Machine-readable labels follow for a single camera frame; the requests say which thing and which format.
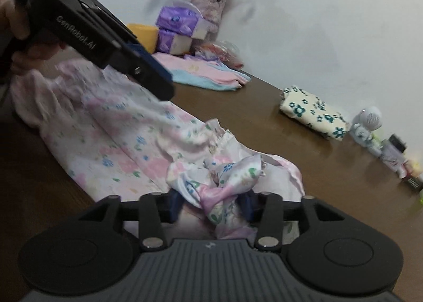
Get pink floral ruffled garment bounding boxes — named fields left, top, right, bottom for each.
left=9, top=59, right=306, bottom=240

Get black battery charger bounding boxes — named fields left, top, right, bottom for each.
left=388, top=134, right=408, bottom=154

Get yellow mug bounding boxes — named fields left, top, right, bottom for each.
left=126, top=23, right=159, bottom=55

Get folded cream green-flowered cloth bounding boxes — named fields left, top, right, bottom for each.
left=279, top=85, right=351, bottom=141

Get green and white small box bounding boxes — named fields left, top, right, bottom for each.
left=371, top=133, right=384, bottom=157

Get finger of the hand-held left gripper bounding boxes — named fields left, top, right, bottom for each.
left=126, top=42, right=173, bottom=82
left=108, top=53, right=176, bottom=102

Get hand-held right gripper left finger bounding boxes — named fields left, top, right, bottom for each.
left=77, top=191, right=184, bottom=251

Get folded pink and blue clothes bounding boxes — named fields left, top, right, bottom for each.
left=151, top=52, right=252, bottom=92

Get purple tissue pack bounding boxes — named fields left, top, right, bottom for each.
left=156, top=29, right=193, bottom=55
left=155, top=5, right=216, bottom=40

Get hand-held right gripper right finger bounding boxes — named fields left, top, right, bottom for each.
left=238, top=191, right=345, bottom=251

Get clear plastic snack bag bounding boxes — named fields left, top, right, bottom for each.
left=195, top=40, right=245, bottom=70

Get pale purple vase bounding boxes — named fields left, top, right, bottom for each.
left=190, top=0, right=227, bottom=25

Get white robot-shaped speaker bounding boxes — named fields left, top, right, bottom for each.
left=350, top=106, right=383, bottom=149

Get person's left hand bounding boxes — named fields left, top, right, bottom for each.
left=0, top=0, right=67, bottom=75

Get grey printed tin box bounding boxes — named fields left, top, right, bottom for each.
left=379, top=143, right=406, bottom=171

